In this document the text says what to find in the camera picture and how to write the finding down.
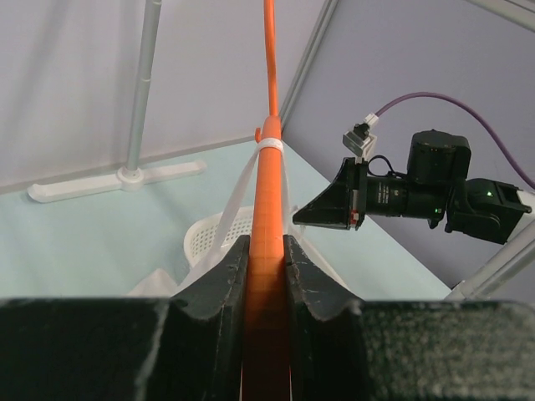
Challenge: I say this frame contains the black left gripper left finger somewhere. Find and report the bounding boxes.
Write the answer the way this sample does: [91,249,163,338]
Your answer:
[1,236,250,400]

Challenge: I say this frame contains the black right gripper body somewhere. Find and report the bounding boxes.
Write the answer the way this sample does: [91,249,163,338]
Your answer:
[349,157,409,229]

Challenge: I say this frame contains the white tank top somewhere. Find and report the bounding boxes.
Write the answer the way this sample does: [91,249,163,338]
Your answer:
[125,137,350,298]

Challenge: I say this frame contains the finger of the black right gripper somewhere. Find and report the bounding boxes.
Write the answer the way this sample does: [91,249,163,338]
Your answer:
[293,158,355,230]

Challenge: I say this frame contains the orange plastic hanger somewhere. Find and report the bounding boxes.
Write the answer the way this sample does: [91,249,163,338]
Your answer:
[240,0,293,401]

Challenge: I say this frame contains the white perforated plastic basket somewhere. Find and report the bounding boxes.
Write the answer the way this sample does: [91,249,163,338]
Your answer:
[182,206,350,293]

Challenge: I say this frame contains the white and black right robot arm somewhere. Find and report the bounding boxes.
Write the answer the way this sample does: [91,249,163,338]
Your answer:
[293,124,534,245]

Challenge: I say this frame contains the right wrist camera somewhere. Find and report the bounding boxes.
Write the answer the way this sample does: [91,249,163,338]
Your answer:
[342,114,379,161]

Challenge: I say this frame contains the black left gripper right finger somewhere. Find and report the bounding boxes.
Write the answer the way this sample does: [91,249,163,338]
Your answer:
[284,235,534,400]

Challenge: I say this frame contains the grey clothes rack with white feet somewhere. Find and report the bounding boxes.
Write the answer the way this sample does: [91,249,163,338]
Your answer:
[27,0,206,204]

